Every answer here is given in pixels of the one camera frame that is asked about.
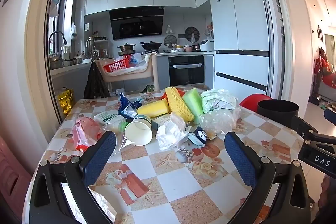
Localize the small blue white wrapper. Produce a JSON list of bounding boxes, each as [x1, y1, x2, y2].
[[188, 126, 210, 147]]

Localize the red cloth pile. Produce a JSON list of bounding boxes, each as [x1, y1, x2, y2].
[[314, 48, 336, 96]]

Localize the white crumpled paper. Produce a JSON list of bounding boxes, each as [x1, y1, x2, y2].
[[89, 186, 117, 216]]

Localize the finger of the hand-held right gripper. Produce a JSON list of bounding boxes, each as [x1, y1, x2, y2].
[[292, 114, 321, 140], [324, 108, 336, 126]]

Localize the white paper cup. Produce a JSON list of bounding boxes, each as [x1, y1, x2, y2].
[[124, 114, 153, 146]]

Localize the clear plastic bag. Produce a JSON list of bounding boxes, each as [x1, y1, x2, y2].
[[199, 107, 242, 135]]

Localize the beige high chair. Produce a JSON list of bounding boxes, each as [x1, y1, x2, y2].
[[94, 53, 158, 90]]

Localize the dark kitchen faucet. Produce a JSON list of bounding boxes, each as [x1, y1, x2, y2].
[[49, 31, 67, 52]]

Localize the white spice rack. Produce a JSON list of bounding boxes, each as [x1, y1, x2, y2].
[[88, 39, 109, 60]]

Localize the metal pot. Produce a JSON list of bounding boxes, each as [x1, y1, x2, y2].
[[49, 53, 63, 69]]

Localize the brown lidded cooking pot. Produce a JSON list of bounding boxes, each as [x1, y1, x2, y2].
[[117, 42, 137, 56]]

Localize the person's right hand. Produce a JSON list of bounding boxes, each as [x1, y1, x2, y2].
[[321, 175, 336, 211]]

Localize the black trash bin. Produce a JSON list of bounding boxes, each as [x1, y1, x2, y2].
[[257, 99, 300, 127]]

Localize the black plastic bag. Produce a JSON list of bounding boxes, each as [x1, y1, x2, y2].
[[83, 61, 111, 99]]

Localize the black range hood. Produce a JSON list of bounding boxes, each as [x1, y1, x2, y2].
[[109, 6, 165, 41]]

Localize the black wok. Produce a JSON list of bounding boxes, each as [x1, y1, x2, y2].
[[140, 41, 163, 51]]

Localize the checkered printed tablecloth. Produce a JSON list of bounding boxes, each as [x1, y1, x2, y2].
[[34, 86, 310, 224]]

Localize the yellow sponge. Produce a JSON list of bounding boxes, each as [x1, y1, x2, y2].
[[136, 98, 169, 118]]

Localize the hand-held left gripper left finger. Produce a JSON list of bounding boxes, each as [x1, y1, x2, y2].
[[29, 131, 117, 224]]

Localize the dark round steamer rack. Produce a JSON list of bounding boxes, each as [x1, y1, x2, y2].
[[184, 26, 200, 39]]

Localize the white refrigerator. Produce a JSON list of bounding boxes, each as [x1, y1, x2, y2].
[[206, 0, 271, 98]]

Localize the blue snack wrapper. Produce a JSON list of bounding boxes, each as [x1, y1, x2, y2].
[[117, 92, 143, 119]]

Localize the white green plastic bag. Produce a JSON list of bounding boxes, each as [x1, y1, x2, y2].
[[201, 89, 238, 114]]

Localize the grey round lid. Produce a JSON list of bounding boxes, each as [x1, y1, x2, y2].
[[163, 34, 177, 47]]

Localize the kitchen window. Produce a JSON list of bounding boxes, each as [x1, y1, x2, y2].
[[49, 0, 79, 62]]

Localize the grey kitchen counter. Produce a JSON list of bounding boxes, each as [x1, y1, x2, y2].
[[51, 52, 214, 93]]

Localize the green sponge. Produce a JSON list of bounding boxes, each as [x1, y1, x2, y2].
[[182, 88, 205, 125]]

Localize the gold foil bag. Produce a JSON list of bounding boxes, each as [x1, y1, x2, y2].
[[57, 88, 76, 115]]

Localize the white rice cooker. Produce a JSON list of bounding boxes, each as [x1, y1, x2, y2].
[[200, 40, 214, 52]]

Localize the small dark box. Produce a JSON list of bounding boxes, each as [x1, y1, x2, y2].
[[308, 94, 322, 106]]

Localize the red plastic basket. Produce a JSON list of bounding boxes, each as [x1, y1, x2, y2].
[[103, 55, 133, 73]]

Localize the black built-in oven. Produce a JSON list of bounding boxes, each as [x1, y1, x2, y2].
[[168, 55, 205, 86]]

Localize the pink plastic bag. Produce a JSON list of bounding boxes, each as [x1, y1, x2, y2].
[[72, 116, 105, 151]]

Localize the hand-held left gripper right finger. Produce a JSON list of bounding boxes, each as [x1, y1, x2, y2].
[[224, 132, 311, 224]]

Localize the yellow foam net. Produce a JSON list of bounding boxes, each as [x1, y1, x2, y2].
[[165, 87, 195, 122]]

